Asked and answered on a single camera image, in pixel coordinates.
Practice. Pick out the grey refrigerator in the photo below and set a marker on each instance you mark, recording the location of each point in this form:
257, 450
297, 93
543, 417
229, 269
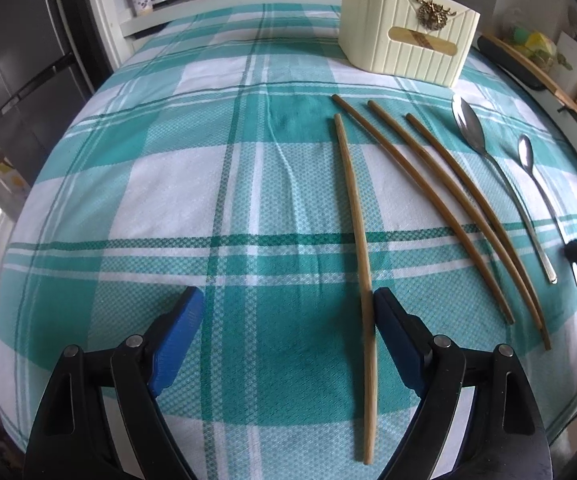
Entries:
18, 70

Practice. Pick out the clear plastic bag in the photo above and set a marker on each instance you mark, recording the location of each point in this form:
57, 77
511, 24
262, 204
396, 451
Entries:
536, 45

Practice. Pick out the cardboard box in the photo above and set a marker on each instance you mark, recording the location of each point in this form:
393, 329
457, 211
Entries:
6, 175

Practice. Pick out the cream ribbed utensil holder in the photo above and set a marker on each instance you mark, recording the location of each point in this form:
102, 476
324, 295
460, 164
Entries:
368, 25

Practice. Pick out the black padded roll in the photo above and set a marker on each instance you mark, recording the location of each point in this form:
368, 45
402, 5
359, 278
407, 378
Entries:
513, 66

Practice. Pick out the white knife holder box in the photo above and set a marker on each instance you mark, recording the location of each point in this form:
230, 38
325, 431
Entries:
573, 57

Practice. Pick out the small steel spoon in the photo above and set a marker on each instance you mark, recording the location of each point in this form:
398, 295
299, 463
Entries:
525, 152

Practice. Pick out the large steel spoon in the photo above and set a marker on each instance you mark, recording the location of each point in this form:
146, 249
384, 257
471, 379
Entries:
466, 125

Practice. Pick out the wooden cutting board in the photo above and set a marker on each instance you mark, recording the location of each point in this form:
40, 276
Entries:
538, 71

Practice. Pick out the teal checked tablecloth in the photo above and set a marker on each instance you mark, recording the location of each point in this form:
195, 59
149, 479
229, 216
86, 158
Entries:
168, 185

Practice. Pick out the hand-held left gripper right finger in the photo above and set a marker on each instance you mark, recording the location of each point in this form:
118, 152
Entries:
398, 340

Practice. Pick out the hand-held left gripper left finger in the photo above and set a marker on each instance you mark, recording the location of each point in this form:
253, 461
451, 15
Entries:
178, 340

